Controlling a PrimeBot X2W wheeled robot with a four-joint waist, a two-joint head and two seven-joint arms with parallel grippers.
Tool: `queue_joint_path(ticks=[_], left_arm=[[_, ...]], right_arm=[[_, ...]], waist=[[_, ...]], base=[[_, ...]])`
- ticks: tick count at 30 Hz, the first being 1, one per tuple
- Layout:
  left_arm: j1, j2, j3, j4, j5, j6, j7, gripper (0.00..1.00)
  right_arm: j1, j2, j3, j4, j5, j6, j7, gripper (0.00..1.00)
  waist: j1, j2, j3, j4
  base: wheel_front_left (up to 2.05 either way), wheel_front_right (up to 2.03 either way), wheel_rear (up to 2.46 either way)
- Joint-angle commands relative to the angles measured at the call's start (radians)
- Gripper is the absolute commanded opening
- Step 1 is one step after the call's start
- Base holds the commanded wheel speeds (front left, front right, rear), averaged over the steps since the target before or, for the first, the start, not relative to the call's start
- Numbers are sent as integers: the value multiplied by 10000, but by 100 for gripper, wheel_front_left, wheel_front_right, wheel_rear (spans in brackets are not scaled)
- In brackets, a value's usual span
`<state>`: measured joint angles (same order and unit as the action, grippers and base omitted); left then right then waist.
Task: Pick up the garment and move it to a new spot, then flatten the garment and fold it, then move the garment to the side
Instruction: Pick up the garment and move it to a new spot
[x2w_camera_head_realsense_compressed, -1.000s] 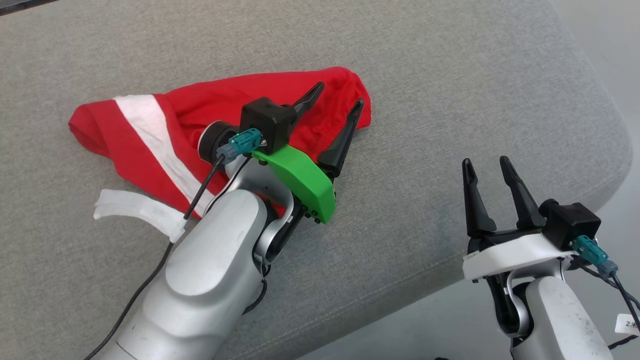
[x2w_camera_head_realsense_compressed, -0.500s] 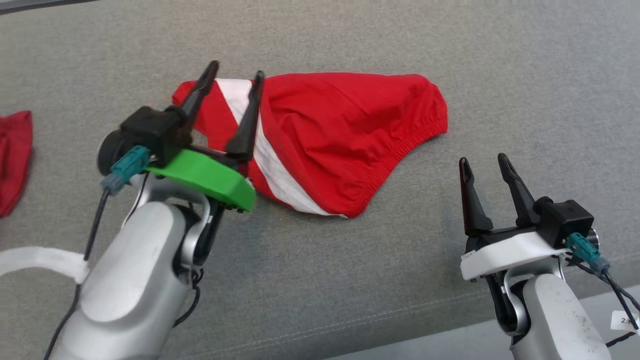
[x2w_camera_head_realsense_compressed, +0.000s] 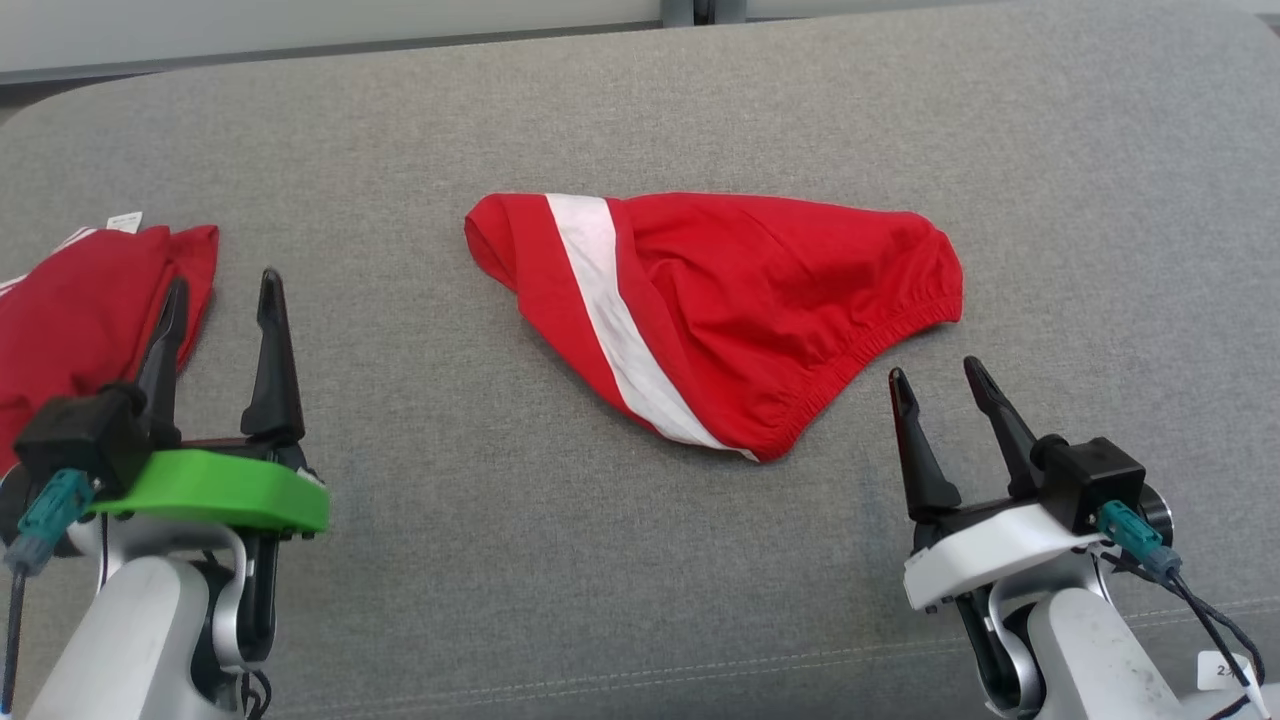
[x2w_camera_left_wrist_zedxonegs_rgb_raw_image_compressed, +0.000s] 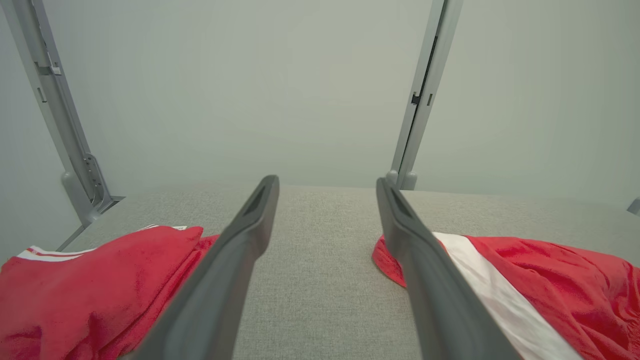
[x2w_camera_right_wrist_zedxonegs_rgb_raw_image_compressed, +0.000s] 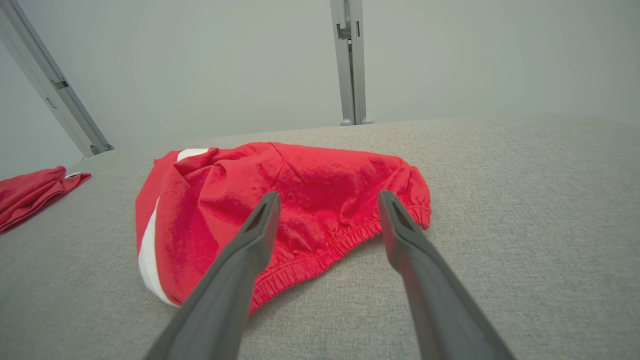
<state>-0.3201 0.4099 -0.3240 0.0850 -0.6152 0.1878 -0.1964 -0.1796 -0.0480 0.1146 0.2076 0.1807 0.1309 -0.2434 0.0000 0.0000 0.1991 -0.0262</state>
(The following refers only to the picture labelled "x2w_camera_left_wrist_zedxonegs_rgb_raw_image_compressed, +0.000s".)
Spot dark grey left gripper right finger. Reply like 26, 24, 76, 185
376, 177, 522, 360

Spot red shirt with white stripes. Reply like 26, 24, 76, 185
0, 225, 221, 360

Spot red shorts with elastic waistband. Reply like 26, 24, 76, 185
372, 232, 640, 360

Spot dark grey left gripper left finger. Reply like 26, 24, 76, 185
122, 175, 280, 360

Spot grey metal partition post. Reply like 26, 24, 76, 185
385, 0, 463, 191
2, 0, 126, 251

